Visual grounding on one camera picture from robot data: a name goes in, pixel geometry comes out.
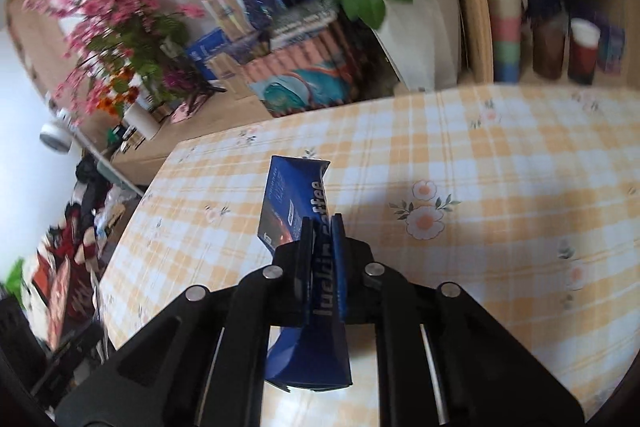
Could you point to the orange flower bunch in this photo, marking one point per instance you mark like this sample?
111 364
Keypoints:
117 94

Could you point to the blue white box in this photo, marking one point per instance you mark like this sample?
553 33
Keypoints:
205 49

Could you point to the white flower pot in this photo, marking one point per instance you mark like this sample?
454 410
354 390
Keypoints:
425 37

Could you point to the red paper cup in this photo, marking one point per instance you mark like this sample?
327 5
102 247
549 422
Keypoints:
584 57

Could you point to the pink teal dish set box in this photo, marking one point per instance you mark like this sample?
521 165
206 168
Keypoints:
300 82

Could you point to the wooden sideboard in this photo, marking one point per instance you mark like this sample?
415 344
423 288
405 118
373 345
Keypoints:
150 157

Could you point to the black flat box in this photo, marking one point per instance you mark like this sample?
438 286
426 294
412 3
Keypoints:
305 24

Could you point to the brown glass cup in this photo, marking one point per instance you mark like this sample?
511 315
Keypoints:
549 49

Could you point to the small blue carton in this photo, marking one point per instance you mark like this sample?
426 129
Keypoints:
612 49

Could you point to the stack of pastel cups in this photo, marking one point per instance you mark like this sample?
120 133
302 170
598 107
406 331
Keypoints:
502 22

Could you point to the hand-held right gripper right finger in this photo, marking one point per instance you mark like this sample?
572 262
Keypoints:
357 287

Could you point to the white standing fan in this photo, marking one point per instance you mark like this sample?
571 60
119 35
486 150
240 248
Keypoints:
56 134

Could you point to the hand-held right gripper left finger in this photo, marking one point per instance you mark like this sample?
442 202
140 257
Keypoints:
290 287

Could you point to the blue cardboard box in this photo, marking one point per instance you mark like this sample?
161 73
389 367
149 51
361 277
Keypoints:
290 192

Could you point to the white ribbed vase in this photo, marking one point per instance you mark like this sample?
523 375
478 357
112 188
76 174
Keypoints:
141 122

